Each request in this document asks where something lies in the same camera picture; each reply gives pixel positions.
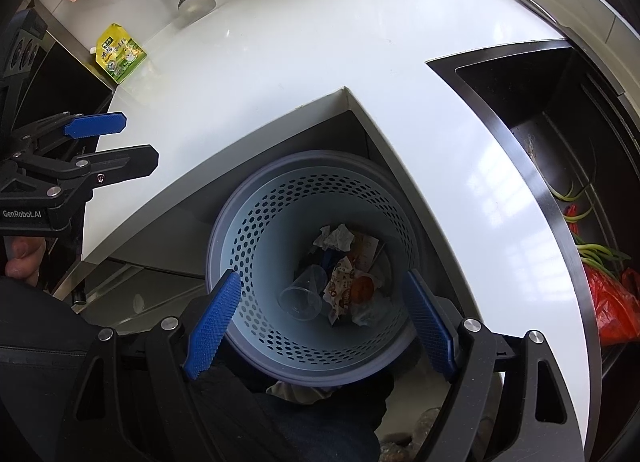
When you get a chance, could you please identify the red white snack wrapper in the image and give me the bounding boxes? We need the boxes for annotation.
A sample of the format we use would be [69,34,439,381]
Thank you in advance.
[322,233,384,327]

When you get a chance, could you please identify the yellow green detergent pouch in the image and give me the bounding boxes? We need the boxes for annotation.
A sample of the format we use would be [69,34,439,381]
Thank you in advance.
[91,24,146,84]

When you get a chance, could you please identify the red plastic bag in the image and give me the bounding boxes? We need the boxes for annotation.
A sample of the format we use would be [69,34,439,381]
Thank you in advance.
[563,203,639,347]

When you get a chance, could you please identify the grey perforated trash bin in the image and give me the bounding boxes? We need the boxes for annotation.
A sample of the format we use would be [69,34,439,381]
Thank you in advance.
[206,150,425,386]

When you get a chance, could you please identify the person's left hand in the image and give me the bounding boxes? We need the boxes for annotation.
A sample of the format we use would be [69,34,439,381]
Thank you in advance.
[6,237,46,287]

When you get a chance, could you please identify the steel knife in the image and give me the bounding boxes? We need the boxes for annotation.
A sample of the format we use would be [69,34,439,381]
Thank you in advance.
[517,0,585,44]

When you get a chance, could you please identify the orange peel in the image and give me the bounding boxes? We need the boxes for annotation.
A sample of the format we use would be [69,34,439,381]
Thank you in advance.
[350,275,376,305]

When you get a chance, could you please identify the clear plastic cup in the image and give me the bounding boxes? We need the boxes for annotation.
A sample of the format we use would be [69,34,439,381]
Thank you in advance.
[278,265,326,321]

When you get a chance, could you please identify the black kitchen sink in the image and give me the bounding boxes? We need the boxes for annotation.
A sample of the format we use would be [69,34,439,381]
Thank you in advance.
[425,39,640,383]

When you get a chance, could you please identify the green onion stalks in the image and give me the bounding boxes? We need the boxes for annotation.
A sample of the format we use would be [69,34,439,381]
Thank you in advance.
[547,181,630,278]

